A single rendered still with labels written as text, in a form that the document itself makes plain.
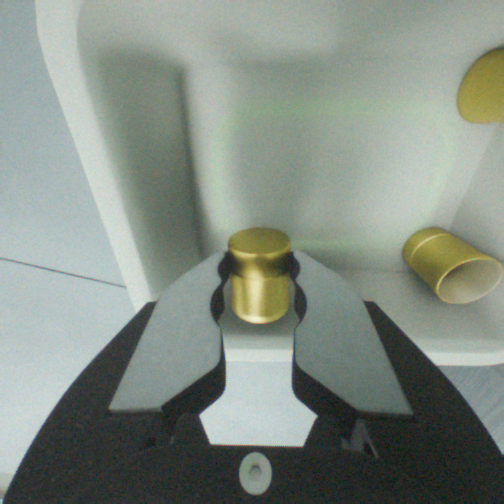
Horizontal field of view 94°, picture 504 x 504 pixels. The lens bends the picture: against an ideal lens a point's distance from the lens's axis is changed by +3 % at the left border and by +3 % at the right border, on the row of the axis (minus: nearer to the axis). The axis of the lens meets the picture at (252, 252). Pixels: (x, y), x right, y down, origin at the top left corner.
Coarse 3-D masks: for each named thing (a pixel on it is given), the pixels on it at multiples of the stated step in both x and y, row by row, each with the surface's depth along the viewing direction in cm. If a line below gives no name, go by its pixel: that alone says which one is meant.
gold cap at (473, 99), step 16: (480, 64) 12; (496, 64) 11; (464, 80) 13; (480, 80) 12; (496, 80) 11; (464, 96) 13; (480, 96) 12; (496, 96) 11; (464, 112) 13; (480, 112) 12; (496, 112) 11
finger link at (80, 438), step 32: (128, 352) 7; (96, 384) 6; (64, 416) 6; (96, 416) 6; (128, 416) 6; (160, 416) 6; (32, 448) 5; (64, 448) 5; (96, 448) 5; (128, 448) 5; (32, 480) 5; (64, 480) 5
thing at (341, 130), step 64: (64, 0) 6; (128, 0) 7; (192, 0) 7; (256, 0) 7; (320, 0) 7; (384, 0) 7; (448, 0) 7; (64, 64) 7; (128, 64) 9; (192, 64) 13; (256, 64) 13; (320, 64) 13; (384, 64) 12; (448, 64) 12; (128, 128) 9; (192, 128) 14; (256, 128) 14; (320, 128) 14; (384, 128) 14; (448, 128) 14; (128, 192) 10; (192, 192) 16; (256, 192) 16; (320, 192) 16; (384, 192) 16; (448, 192) 16; (128, 256) 11; (192, 256) 17; (320, 256) 19; (384, 256) 18; (448, 320) 15
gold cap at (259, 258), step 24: (240, 240) 12; (264, 240) 12; (288, 240) 12; (240, 264) 11; (264, 264) 11; (288, 264) 12; (240, 288) 12; (264, 288) 12; (288, 288) 14; (240, 312) 13; (264, 312) 13
